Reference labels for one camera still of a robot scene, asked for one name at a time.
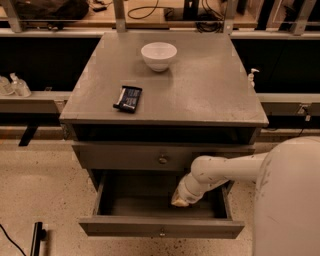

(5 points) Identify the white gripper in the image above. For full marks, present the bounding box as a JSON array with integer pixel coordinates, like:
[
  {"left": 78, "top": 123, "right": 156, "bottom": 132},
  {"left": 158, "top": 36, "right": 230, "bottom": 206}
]
[{"left": 171, "top": 176, "right": 209, "bottom": 207}]

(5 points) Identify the white pump bottle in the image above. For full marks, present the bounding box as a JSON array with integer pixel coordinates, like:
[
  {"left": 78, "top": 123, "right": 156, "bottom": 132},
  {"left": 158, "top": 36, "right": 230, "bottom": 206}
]
[{"left": 248, "top": 68, "right": 260, "bottom": 87}]

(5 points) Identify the grey drawer cabinet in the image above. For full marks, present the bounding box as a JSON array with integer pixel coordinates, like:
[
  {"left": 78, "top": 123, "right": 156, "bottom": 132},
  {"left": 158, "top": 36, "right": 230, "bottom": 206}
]
[{"left": 59, "top": 31, "right": 269, "bottom": 191}]

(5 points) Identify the black cable bundle on shelf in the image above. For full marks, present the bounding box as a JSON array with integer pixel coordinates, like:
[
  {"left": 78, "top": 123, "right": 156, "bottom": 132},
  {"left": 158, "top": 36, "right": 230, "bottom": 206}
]
[{"left": 194, "top": 0, "right": 225, "bottom": 34}]

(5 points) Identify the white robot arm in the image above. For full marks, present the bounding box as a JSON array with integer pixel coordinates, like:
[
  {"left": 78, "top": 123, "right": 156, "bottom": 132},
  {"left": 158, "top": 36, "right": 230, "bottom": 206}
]
[{"left": 171, "top": 136, "right": 320, "bottom": 256}]

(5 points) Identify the clear sanitizer bottle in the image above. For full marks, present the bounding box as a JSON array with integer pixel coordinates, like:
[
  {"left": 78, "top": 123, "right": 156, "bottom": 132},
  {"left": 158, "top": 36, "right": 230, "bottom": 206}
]
[{"left": 10, "top": 73, "right": 31, "bottom": 97}]

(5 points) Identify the black stand lower left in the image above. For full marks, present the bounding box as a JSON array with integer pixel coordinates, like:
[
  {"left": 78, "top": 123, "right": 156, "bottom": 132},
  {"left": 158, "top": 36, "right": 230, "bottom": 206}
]
[{"left": 30, "top": 222, "right": 47, "bottom": 256}]

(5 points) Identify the clear bottle at edge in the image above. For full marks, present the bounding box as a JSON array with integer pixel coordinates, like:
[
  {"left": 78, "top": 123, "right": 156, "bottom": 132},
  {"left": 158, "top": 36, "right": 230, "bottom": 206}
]
[{"left": 0, "top": 76, "right": 14, "bottom": 96}]

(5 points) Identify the white bowl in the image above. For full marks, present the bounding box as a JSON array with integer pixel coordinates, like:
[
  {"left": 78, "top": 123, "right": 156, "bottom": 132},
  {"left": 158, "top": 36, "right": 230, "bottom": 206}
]
[{"left": 141, "top": 42, "right": 177, "bottom": 72}]

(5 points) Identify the black cable lower left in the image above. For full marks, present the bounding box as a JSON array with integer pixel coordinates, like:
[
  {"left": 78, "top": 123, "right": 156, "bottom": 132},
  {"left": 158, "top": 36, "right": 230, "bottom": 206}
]
[{"left": 0, "top": 224, "right": 26, "bottom": 256}]

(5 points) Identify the black bracket left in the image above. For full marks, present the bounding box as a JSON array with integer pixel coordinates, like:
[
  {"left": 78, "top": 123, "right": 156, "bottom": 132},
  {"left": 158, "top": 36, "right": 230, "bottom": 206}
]
[{"left": 19, "top": 124, "right": 38, "bottom": 147}]

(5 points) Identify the grey drawer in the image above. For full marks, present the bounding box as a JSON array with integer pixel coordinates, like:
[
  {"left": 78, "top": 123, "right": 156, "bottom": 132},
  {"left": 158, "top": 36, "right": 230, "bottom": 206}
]
[
  {"left": 79, "top": 170, "right": 244, "bottom": 239},
  {"left": 72, "top": 142, "right": 255, "bottom": 171}
]

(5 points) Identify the black bag on shelf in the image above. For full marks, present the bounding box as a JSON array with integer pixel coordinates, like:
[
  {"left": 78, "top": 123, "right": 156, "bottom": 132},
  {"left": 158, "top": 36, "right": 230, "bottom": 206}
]
[{"left": 13, "top": 0, "right": 89, "bottom": 20}]

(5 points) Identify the black floor cable right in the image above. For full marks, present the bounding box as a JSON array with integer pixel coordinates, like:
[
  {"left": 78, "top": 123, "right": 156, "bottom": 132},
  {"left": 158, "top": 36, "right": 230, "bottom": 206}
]
[{"left": 296, "top": 114, "right": 313, "bottom": 138}]

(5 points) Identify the grey top drawer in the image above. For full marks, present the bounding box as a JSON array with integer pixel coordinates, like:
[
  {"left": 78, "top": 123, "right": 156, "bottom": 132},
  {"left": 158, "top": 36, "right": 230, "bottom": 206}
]
[{"left": 72, "top": 142, "right": 255, "bottom": 171}]

